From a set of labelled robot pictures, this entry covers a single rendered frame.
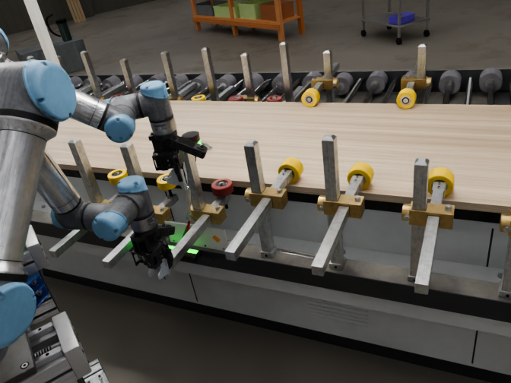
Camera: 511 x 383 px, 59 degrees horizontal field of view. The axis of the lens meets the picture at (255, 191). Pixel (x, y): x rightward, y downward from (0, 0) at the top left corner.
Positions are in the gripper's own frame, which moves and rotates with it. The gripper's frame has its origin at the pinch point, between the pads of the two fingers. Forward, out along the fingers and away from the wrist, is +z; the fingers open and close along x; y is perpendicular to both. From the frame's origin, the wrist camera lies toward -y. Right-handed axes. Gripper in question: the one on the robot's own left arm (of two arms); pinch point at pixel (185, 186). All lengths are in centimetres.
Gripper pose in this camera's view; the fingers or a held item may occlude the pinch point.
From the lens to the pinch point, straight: 151.4
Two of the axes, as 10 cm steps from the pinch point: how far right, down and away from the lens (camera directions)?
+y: -9.9, 0.9, 1.3
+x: -0.6, 5.3, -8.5
